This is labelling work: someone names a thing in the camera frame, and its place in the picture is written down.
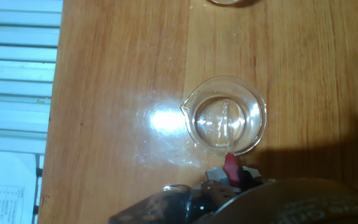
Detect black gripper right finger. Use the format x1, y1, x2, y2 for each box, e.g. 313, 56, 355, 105
237, 166, 264, 191

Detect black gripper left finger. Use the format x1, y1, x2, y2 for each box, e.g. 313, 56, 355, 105
200, 167, 239, 205

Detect glass dropper with red bulb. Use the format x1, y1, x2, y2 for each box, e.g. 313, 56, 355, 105
218, 101, 242, 189

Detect clear glass beaker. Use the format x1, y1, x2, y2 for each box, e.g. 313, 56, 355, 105
180, 75, 268, 157
208, 0, 242, 6

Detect wooden board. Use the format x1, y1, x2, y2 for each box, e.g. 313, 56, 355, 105
37, 0, 358, 224

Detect white printed paper sheet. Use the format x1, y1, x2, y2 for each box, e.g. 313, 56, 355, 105
0, 150, 39, 224

